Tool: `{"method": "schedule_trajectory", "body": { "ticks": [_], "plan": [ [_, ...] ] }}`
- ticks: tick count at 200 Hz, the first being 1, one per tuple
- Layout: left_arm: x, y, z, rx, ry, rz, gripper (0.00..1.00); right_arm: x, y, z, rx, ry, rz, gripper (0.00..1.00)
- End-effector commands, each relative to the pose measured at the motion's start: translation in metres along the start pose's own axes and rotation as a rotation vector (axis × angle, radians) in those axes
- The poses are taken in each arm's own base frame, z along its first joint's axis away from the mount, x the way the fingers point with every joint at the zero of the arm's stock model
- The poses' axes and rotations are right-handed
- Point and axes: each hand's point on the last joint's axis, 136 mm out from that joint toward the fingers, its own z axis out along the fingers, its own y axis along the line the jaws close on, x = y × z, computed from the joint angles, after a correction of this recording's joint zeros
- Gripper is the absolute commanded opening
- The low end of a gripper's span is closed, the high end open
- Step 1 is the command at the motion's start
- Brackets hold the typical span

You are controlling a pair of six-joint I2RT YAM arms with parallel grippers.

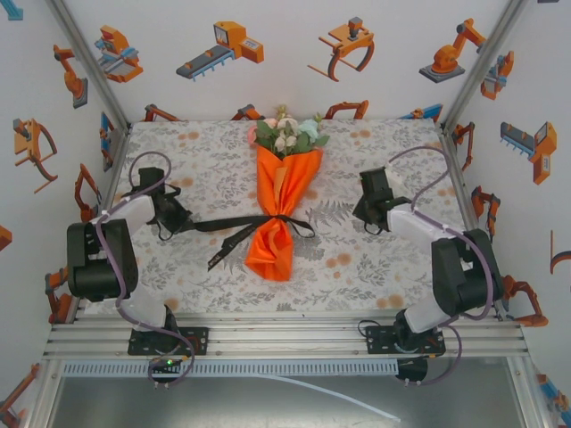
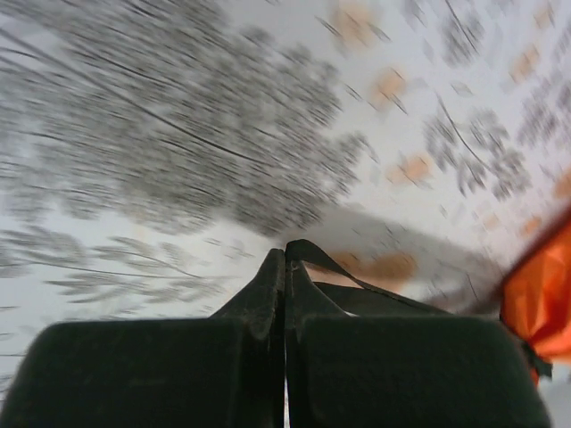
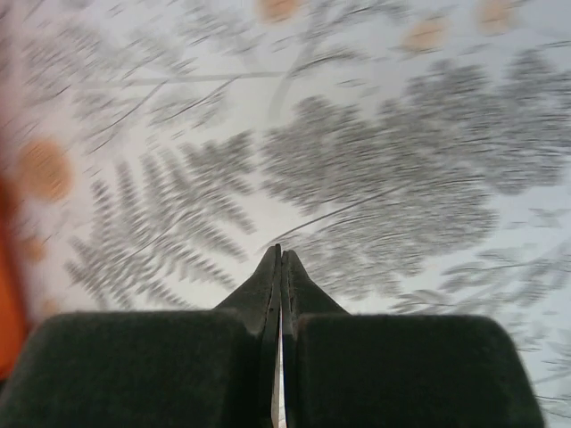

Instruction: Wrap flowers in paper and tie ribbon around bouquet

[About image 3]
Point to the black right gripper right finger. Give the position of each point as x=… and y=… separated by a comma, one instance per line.
x=401, y=370

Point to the floral print tablecloth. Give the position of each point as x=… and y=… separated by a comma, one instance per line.
x=312, y=134

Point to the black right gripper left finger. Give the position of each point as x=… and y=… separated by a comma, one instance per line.
x=134, y=370

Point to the orange wrapping paper sheet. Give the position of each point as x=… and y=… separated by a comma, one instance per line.
x=9, y=290

